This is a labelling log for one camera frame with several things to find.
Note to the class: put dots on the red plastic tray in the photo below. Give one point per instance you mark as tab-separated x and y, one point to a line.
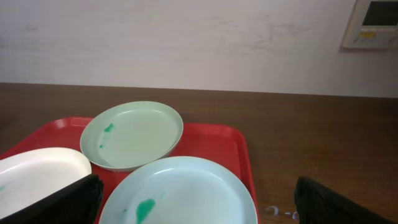
219	143

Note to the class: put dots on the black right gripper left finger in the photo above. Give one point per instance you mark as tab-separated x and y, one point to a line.
78	202

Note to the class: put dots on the white plate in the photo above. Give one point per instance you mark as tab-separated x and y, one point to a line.
30	176

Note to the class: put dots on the light green plate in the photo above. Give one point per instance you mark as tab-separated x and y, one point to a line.
130	135

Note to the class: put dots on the white wall control panel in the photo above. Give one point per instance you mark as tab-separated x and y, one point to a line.
372	25

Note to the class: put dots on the light blue plate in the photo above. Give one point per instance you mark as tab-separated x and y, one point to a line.
180	189

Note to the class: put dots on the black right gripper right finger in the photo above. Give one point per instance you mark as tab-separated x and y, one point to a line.
317	204

